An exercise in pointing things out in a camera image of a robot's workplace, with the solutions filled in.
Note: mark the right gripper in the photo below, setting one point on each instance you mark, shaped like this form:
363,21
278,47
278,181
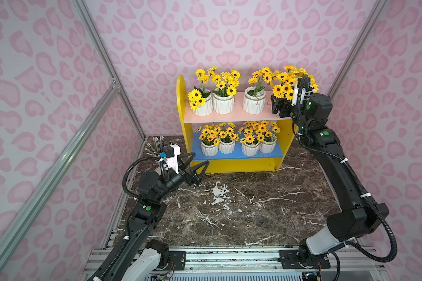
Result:
281,104

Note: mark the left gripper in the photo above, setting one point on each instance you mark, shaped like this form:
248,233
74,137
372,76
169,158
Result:
182,172

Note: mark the shelf sunflower pot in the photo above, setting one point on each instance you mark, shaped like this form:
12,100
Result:
228,138
209,139
226,84
200,97
288,82
255,95
268,136
252,134

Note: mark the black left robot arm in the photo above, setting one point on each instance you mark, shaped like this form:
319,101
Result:
140,217

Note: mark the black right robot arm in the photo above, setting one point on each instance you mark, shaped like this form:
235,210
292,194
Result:
360,214

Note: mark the pink pen holder cup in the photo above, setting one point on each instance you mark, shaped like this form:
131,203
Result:
160,147

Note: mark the yellow two-tier shelf unit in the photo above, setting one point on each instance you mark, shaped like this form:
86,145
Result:
235,161

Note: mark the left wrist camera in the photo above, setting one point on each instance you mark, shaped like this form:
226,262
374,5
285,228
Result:
169,158

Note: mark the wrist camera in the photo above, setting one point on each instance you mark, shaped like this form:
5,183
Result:
169,158
299,93

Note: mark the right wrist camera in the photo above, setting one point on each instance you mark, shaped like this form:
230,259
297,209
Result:
299,93

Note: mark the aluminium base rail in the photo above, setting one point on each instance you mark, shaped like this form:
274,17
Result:
240,263

